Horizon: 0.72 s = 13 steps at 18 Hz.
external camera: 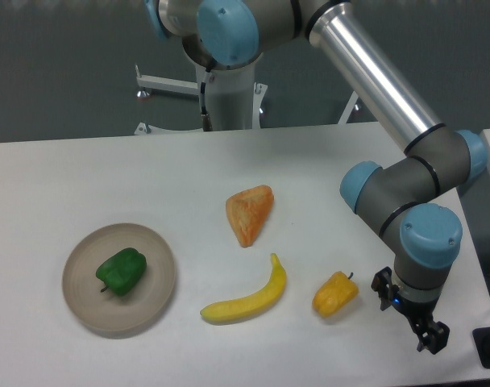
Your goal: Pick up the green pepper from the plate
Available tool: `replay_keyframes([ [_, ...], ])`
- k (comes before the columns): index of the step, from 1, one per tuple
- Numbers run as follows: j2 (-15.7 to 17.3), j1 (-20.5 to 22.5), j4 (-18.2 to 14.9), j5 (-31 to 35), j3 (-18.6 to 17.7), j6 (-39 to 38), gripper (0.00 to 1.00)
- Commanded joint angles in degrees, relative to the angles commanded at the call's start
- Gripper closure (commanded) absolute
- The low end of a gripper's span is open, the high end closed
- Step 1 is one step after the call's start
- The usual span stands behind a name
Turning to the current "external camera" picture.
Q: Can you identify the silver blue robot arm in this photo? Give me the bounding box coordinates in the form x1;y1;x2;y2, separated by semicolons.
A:
144;1;487;353

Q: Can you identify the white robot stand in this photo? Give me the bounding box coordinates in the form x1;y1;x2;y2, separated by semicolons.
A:
133;64;363;136

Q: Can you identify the yellow bell pepper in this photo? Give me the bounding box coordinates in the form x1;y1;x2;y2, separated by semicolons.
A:
312;271;359;318

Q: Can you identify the orange triangular pastry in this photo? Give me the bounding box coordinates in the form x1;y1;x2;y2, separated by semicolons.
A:
226;185;274;248

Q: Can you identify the beige round plate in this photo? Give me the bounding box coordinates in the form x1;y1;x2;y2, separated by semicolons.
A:
62;223;176;339

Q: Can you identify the yellow banana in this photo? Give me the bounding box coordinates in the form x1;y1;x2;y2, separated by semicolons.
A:
200;253;287;324

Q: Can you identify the black cable on stand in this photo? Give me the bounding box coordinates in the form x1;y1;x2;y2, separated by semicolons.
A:
199;58;216;132

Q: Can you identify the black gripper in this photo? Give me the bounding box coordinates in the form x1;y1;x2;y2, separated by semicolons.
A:
371;267;450;355

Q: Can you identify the green bell pepper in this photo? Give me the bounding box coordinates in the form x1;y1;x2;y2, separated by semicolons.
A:
95;248;147;297

